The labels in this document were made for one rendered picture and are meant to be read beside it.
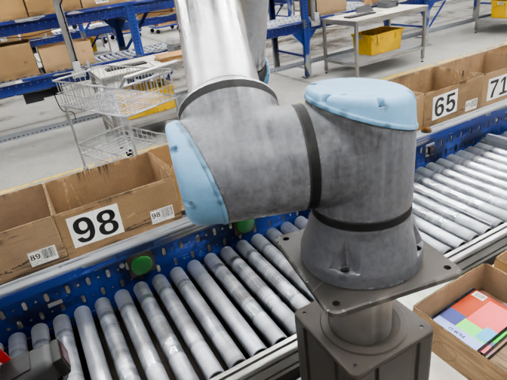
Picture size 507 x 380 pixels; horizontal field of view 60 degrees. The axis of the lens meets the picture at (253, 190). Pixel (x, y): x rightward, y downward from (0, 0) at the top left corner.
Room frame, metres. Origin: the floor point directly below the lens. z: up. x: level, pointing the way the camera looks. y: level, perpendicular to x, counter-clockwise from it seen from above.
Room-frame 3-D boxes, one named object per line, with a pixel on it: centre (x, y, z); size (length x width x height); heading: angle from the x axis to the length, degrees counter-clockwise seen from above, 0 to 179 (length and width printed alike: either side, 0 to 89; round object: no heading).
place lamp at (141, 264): (1.21, 0.40, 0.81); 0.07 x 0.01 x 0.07; 115
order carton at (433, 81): (2.07, -0.91, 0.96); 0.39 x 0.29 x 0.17; 115
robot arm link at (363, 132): (0.58, -0.15, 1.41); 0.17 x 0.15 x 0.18; 95
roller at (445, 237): (1.40, -0.56, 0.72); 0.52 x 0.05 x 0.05; 25
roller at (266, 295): (1.12, 0.03, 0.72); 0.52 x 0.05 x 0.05; 25
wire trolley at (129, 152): (3.76, 1.02, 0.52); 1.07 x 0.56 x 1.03; 48
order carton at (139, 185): (1.40, 0.50, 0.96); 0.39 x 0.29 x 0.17; 115
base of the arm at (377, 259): (0.58, -0.16, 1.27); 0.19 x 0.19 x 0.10
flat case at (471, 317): (0.81, -0.51, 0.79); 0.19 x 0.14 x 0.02; 119
